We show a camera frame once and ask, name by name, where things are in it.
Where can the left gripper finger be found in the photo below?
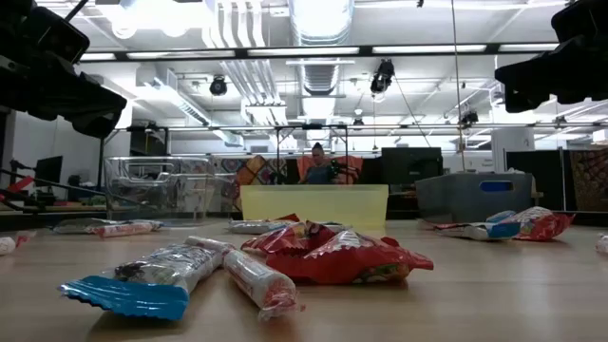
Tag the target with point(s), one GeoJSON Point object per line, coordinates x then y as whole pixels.
{"type": "Point", "coordinates": [95, 107]}

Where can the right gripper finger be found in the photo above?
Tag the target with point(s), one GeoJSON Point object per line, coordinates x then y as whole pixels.
{"type": "Point", "coordinates": [537, 78]}

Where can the red candy bag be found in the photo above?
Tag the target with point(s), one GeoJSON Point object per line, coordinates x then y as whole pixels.
{"type": "Point", "coordinates": [342, 261]}
{"type": "Point", "coordinates": [285, 242]}
{"type": "Point", "coordinates": [541, 223]}
{"type": "Point", "coordinates": [287, 218]}

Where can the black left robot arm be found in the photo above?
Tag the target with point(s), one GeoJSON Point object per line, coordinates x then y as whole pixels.
{"type": "Point", "coordinates": [12, 24]}

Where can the white cabinet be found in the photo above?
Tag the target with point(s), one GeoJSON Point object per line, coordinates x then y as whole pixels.
{"type": "Point", "coordinates": [513, 147]}

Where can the small black monitor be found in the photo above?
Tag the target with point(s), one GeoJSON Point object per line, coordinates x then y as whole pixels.
{"type": "Point", "coordinates": [48, 170]}

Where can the clear plastic bin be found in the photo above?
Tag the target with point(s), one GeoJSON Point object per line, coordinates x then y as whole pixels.
{"type": "Point", "coordinates": [142, 190]}

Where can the dark partition panel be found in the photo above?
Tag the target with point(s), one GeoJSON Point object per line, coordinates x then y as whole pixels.
{"type": "Point", "coordinates": [546, 176]}

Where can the red bar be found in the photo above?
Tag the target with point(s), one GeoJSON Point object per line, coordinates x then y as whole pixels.
{"type": "Point", "coordinates": [21, 184]}

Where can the brown patterned cloth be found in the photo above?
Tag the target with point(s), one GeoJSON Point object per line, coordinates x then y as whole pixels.
{"type": "Point", "coordinates": [591, 178]}

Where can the large black monitor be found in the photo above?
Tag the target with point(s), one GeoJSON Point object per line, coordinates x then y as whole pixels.
{"type": "Point", "coordinates": [411, 166]}

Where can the white ceiling pipe bundle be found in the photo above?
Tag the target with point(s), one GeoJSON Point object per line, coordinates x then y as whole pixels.
{"type": "Point", "coordinates": [247, 76]}

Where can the black rig beam with lights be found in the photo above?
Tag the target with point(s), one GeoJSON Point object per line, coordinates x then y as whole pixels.
{"type": "Point", "coordinates": [242, 53]}

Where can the colourful patterned quilt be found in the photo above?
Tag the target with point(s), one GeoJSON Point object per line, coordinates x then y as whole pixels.
{"type": "Point", "coordinates": [256, 171]}

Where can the orange cloth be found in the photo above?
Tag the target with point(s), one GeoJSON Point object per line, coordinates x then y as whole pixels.
{"type": "Point", "coordinates": [351, 166]}

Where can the person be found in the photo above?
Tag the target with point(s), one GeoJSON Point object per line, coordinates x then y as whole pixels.
{"type": "Point", "coordinates": [317, 173]}

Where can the yellow plastic bin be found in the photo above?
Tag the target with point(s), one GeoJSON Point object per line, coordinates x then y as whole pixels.
{"type": "Point", "coordinates": [332, 204]}

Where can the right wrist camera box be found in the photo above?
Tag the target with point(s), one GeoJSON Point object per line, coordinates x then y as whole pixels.
{"type": "Point", "coordinates": [584, 19]}

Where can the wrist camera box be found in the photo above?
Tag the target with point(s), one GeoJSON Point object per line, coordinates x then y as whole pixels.
{"type": "Point", "coordinates": [59, 35]}
{"type": "Point", "coordinates": [584, 19]}

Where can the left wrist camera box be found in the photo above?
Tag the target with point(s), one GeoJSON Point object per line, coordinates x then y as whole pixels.
{"type": "Point", "coordinates": [59, 35]}

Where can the black ceiling camera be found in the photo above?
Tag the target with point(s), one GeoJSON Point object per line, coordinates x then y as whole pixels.
{"type": "Point", "coordinates": [382, 76]}
{"type": "Point", "coordinates": [469, 118]}
{"type": "Point", "coordinates": [218, 87]}

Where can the white rectangular air duct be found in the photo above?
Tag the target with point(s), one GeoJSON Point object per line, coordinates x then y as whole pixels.
{"type": "Point", "coordinates": [180, 102]}

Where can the black scaffold frame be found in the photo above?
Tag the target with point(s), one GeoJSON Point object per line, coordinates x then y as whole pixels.
{"type": "Point", "coordinates": [311, 126]}

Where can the silver ventilation duct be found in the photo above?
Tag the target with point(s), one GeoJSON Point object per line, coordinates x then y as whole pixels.
{"type": "Point", "coordinates": [320, 28]}

